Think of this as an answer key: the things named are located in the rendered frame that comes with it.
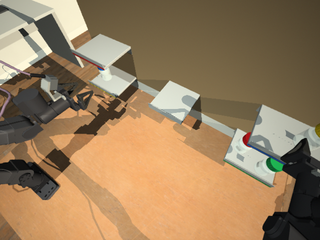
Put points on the white bottle with blue cap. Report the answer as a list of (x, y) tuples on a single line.
[(105, 74)]

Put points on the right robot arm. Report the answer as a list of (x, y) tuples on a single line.
[(301, 222)]

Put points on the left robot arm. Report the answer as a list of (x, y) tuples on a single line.
[(19, 129)]

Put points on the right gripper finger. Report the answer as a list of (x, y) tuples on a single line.
[(305, 147)]

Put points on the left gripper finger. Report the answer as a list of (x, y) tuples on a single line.
[(62, 85), (81, 96)]

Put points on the white bottle with green cap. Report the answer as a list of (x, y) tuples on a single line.
[(267, 166)]

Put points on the white bottle with red cap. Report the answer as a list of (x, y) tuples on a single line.
[(241, 146)]

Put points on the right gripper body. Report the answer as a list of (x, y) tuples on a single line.
[(306, 170)]

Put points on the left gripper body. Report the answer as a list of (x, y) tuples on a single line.
[(60, 101)]

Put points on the clear bottle with yellow cap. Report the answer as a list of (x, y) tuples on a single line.
[(313, 137)]

